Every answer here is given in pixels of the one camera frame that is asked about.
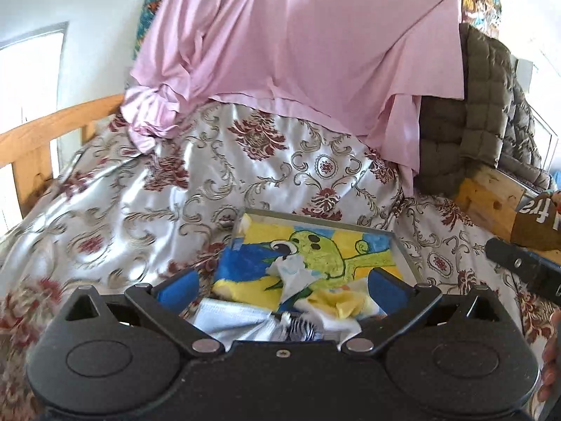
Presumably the floral satin bedspread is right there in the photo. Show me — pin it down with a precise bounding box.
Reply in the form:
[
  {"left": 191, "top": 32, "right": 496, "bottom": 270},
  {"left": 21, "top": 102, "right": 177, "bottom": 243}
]
[{"left": 0, "top": 99, "right": 553, "bottom": 421}]

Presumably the person's right hand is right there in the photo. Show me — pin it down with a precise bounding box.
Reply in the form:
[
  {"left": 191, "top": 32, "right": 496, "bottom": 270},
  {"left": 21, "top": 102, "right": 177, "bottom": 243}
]
[{"left": 540, "top": 338, "right": 561, "bottom": 404}]

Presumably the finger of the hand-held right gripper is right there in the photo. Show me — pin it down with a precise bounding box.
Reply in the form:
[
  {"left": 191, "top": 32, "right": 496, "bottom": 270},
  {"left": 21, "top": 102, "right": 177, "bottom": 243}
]
[{"left": 485, "top": 237, "right": 561, "bottom": 305}]

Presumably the olive quilted jacket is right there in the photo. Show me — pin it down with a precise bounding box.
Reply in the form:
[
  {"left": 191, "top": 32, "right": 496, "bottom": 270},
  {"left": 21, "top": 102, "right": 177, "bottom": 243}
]
[{"left": 412, "top": 22, "right": 557, "bottom": 196}]

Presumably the wooden bed frame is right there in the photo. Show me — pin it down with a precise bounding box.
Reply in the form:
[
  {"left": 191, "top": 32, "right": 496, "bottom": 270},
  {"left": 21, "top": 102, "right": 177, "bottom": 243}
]
[{"left": 0, "top": 93, "right": 126, "bottom": 218}]

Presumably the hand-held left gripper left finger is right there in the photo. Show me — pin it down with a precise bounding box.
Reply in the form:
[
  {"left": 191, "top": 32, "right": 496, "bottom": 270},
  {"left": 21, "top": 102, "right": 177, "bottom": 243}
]
[{"left": 57, "top": 269, "right": 224, "bottom": 358}]

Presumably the white and light blue cloth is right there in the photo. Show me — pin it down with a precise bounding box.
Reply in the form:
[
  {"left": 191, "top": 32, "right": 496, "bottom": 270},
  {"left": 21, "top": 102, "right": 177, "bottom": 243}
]
[{"left": 193, "top": 297, "right": 285, "bottom": 347}]

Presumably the yellow cloth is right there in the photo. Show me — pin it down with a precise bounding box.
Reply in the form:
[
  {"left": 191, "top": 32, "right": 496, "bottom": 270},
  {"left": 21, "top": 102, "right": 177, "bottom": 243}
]
[{"left": 304, "top": 287, "right": 380, "bottom": 321}]

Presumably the pink bed sheet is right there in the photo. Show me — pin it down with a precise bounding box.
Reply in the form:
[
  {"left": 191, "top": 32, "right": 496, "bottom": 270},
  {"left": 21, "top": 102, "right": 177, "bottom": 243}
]
[{"left": 119, "top": 0, "right": 465, "bottom": 196}]

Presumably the window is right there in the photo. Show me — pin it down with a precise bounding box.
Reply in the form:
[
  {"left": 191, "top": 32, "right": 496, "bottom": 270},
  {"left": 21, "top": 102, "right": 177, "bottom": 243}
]
[{"left": 0, "top": 22, "right": 70, "bottom": 229}]

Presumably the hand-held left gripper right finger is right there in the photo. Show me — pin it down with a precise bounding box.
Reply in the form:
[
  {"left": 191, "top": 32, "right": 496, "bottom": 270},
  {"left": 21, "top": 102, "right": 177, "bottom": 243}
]
[{"left": 339, "top": 267, "right": 511, "bottom": 358}]

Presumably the zebra striped cloth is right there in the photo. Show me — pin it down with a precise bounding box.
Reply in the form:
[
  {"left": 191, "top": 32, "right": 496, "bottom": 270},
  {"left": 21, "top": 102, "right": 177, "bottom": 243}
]
[{"left": 269, "top": 310, "right": 327, "bottom": 343}]

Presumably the white wall box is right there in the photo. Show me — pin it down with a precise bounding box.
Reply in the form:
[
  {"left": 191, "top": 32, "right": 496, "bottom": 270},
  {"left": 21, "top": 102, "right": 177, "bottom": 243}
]
[{"left": 513, "top": 58, "right": 539, "bottom": 94}]

